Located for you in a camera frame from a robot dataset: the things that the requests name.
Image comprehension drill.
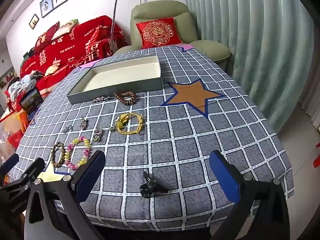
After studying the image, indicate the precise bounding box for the red satin pillow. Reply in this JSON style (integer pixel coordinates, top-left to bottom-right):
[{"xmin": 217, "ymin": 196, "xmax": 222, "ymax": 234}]
[{"xmin": 34, "ymin": 21, "xmax": 60, "ymax": 54}]

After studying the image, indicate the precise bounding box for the green armchair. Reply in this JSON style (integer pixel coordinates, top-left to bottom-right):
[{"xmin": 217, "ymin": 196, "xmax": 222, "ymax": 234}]
[{"xmin": 112, "ymin": 0, "xmax": 232, "ymax": 70}]

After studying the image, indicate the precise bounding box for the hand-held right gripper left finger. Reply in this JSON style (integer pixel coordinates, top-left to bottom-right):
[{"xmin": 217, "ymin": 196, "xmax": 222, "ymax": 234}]
[{"xmin": 25, "ymin": 150, "xmax": 106, "ymax": 240}]

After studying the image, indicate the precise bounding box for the pale green curtain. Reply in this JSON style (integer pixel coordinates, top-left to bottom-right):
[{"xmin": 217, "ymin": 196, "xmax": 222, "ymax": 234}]
[{"xmin": 184, "ymin": 0, "xmax": 320, "ymax": 130}]

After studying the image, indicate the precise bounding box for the silver oval brooch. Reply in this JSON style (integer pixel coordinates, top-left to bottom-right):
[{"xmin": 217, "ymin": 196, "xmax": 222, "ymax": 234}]
[{"xmin": 92, "ymin": 127, "xmax": 103, "ymax": 142}]

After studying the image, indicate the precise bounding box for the box with picture lid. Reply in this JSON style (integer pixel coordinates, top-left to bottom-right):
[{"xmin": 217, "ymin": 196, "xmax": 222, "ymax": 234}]
[{"xmin": 19, "ymin": 86, "xmax": 43, "ymax": 120}]

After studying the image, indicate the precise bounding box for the grey tray with cream lining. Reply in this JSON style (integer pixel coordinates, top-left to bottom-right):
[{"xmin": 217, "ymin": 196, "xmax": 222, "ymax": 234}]
[{"xmin": 67, "ymin": 55, "xmax": 163, "ymax": 105}]

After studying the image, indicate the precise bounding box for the brown coil hair tie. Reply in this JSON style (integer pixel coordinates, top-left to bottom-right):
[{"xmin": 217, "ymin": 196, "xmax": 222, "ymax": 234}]
[{"xmin": 114, "ymin": 91, "xmax": 137, "ymax": 105}]

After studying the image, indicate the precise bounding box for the yellow cord hair tie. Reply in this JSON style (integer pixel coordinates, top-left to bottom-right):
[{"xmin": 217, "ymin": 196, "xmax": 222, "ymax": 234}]
[{"xmin": 115, "ymin": 112, "xmax": 146, "ymax": 135}]

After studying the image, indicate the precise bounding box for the grey checked tablecloth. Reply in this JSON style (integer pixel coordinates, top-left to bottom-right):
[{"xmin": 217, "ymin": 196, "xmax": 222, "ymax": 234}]
[{"xmin": 15, "ymin": 44, "xmax": 294, "ymax": 232}]

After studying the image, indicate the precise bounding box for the square picture frame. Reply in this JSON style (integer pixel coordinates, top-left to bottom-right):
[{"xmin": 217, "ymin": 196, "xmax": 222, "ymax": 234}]
[{"xmin": 40, "ymin": 0, "xmax": 53, "ymax": 18}]

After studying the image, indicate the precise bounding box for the cream round cushion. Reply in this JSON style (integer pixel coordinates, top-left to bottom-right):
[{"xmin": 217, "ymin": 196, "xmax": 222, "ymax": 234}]
[{"xmin": 45, "ymin": 64, "xmax": 62, "ymax": 75}]

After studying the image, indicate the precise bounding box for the pile of clothes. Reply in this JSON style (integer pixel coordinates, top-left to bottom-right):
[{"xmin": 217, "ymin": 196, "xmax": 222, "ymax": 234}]
[{"xmin": 7, "ymin": 71, "xmax": 44, "ymax": 100}]

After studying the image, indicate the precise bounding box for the brown braided bracelet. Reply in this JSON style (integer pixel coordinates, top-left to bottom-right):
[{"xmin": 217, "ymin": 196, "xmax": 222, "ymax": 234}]
[{"xmin": 51, "ymin": 142, "xmax": 66, "ymax": 168}]

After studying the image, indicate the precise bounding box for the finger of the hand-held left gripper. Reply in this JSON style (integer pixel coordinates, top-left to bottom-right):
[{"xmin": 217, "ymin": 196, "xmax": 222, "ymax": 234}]
[
  {"xmin": 20, "ymin": 157, "xmax": 46, "ymax": 180},
  {"xmin": 0, "ymin": 153, "xmax": 20, "ymax": 173}
]

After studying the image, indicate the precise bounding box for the small picture frame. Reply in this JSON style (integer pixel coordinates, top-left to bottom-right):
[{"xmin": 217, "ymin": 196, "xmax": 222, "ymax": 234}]
[{"xmin": 29, "ymin": 14, "xmax": 40, "ymax": 29}]

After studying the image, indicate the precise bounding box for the red embroidered cushion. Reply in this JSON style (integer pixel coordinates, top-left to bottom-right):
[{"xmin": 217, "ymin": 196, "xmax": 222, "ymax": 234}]
[{"xmin": 136, "ymin": 17, "xmax": 183, "ymax": 49}]

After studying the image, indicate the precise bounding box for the pink and yellow bead bracelet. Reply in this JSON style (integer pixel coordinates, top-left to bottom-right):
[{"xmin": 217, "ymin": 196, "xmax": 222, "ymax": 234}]
[{"xmin": 64, "ymin": 136, "xmax": 91, "ymax": 171}]

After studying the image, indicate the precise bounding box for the cream figure pillow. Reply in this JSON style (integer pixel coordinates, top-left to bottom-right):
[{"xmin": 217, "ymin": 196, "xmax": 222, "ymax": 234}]
[{"xmin": 51, "ymin": 19, "xmax": 78, "ymax": 40}]

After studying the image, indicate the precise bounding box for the orange box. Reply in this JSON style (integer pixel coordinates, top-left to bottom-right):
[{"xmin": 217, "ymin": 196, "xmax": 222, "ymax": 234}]
[{"xmin": 0, "ymin": 111, "xmax": 28, "ymax": 135}]

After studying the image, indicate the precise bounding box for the red printed sofa blanket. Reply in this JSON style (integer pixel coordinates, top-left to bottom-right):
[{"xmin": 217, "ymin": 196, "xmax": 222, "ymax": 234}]
[{"xmin": 19, "ymin": 15, "xmax": 128, "ymax": 93}]

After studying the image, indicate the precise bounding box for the black hair clip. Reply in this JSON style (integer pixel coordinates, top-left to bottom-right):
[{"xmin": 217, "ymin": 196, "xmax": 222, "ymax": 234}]
[{"xmin": 140, "ymin": 171, "xmax": 168, "ymax": 198}]

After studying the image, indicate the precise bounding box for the silver rhinestone brooch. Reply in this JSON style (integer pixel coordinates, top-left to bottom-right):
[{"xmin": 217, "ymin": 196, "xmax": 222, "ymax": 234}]
[{"xmin": 92, "ymin": 96, "xmax": 114, "ymax": 104}]

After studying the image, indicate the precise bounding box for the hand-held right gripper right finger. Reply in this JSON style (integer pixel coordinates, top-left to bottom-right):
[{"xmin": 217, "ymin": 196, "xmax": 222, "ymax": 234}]
[{"xmin": 209, "ymin": 150, "xmax": 290, "ymax": 240}]

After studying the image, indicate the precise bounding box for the gooseneck camera stand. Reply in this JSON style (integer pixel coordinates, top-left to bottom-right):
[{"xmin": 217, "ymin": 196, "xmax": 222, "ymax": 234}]
[{"xmin": 109, "ymin": 0, "xmax": 128, "ymax": 53}]

